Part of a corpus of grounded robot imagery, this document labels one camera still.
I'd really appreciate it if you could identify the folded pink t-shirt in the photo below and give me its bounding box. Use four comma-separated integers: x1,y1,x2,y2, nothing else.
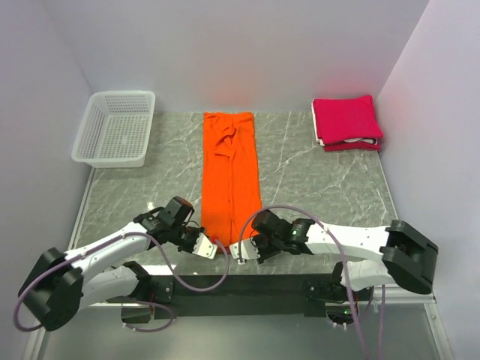
312,94,385,146

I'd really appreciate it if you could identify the orange t-shirt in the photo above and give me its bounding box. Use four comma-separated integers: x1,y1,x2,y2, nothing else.
200,112,262,248

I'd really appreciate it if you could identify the aluminium rail frame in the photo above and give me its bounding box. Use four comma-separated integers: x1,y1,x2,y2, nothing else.
20,168,455,360

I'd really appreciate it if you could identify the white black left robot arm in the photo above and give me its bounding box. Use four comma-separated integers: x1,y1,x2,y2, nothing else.
18,196,218,331

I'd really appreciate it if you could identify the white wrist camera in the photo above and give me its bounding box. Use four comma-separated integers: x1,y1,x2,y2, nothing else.
192,232,218,260
229,239,260,265

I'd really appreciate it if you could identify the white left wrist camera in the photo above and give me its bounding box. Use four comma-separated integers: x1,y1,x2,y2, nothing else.
192,232,218,260

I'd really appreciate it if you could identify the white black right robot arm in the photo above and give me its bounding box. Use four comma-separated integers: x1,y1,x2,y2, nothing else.
252,210,439,299

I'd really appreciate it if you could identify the white plastic basket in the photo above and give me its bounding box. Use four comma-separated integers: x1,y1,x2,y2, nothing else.
71,91,156,169

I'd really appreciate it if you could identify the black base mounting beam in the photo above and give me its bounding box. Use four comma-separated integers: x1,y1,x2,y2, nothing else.
130,274,353,326

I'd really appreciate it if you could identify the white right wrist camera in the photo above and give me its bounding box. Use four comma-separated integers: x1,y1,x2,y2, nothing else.
229,239,260,265

